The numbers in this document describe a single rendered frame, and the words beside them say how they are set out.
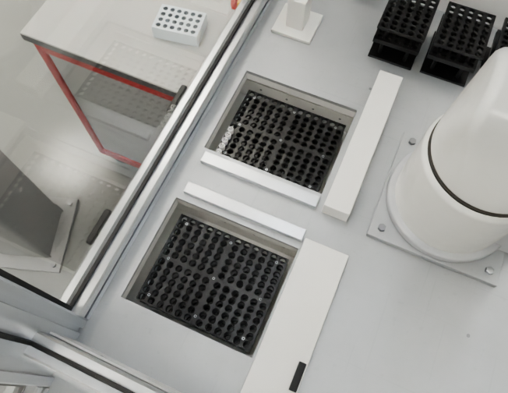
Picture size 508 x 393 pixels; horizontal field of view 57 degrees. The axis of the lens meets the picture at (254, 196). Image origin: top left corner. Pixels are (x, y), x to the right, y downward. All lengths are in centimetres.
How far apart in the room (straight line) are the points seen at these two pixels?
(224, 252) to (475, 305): 44
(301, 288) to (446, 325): 25
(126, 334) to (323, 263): 35
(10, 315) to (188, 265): 35
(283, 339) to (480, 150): 41
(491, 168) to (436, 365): 34
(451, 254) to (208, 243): 43
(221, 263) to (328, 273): 20
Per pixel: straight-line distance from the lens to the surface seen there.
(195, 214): 97
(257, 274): 90
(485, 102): 62
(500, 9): 118
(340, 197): 84
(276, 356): 79
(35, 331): 71
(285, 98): 106
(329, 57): 105
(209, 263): 87
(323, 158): 96
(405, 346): 84
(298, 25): 107
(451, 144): 67
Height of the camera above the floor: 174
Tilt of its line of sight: 66 degrees down
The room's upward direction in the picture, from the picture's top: straight up
